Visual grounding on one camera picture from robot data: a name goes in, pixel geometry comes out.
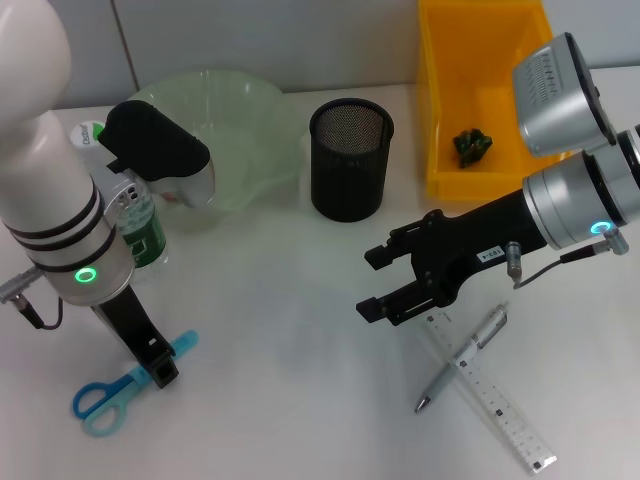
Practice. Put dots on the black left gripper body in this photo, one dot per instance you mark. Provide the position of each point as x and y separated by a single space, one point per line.
127 322

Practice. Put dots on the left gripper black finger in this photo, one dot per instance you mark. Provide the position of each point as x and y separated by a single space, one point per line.
165 371

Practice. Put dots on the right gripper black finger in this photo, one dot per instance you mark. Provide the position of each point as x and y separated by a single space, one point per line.
385 256
371 310

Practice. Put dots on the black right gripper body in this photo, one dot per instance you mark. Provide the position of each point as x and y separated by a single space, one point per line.
475 240

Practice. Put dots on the blue scissors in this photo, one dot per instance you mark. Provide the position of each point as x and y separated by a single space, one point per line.
125 387

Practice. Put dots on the clear water bottle green label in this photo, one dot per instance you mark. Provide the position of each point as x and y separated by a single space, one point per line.
145 240

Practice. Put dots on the green plastic wrapper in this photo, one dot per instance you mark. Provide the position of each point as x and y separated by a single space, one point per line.
472 147

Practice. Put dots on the clear plastic ruler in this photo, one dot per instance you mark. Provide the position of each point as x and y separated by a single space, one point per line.
505 405

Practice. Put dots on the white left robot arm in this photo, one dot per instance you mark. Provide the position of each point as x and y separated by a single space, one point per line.
40 175

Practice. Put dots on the black mesh pen cup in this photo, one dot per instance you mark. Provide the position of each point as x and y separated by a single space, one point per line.
350 190

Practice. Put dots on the silver ballpoint pen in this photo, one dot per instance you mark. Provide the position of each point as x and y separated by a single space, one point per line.
450 372

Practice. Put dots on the pale green glass fruit bowl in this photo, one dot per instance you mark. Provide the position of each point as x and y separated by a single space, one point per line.
250 125

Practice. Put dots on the yellow plastic storage bin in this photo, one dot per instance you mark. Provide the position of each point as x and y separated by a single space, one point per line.
450 100

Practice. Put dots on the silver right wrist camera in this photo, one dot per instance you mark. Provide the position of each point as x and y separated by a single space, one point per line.
555 95

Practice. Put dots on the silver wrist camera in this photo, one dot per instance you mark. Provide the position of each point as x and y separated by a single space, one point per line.
150 147
555 95

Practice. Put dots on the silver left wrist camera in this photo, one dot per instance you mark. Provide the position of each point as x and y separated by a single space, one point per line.
150 147

